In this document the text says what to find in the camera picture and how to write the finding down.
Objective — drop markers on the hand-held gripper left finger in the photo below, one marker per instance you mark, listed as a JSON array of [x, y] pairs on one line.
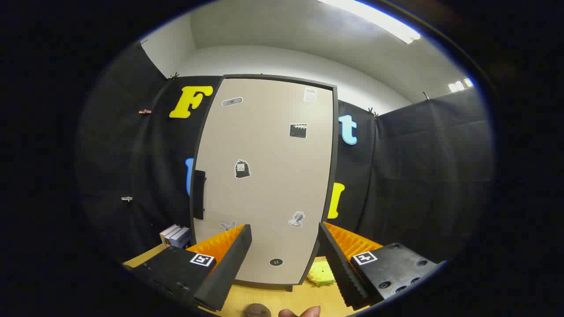
[[229, 268]]

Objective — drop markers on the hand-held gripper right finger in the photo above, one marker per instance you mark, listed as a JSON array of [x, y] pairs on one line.
[[341, 268]]

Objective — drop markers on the brown fuzzy shoe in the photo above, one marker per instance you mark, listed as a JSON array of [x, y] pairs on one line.
[[257, 311]]

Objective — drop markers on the beige shoe cabinet door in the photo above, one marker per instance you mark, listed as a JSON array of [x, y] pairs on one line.
[[273, 176]]

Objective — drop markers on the grey shoe cabinet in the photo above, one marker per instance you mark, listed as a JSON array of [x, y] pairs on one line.
[[335, 132]]

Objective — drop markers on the yellow plush toy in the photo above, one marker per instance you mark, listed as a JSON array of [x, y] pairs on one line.
[[321, 274]]

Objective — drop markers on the blue book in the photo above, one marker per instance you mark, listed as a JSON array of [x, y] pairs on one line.
[[181, 237]]

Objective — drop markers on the black backdrop cloth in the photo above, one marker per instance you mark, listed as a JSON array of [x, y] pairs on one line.
[[418, 176]]

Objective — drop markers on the small ceiling light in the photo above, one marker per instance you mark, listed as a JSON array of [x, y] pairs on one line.
[[460, 85]]

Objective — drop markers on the long ceiling light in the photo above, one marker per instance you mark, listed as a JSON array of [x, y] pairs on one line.
[[374, 17]]

